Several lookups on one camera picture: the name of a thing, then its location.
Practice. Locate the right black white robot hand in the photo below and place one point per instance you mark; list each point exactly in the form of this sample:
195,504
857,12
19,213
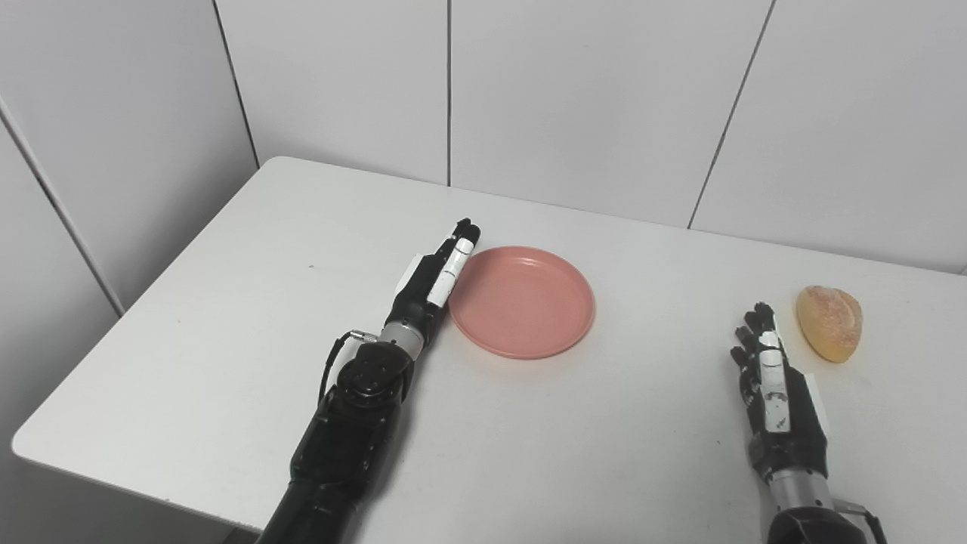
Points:
778,408

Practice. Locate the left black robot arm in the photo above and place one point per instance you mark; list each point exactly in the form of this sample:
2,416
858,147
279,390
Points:
347,431

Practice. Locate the pink round plate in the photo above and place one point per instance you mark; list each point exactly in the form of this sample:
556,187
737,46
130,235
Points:
523,301

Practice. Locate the golden bread roll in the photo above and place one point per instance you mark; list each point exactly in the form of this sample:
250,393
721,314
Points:
829,322

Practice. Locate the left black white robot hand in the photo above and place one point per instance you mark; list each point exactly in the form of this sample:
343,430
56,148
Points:
430,283

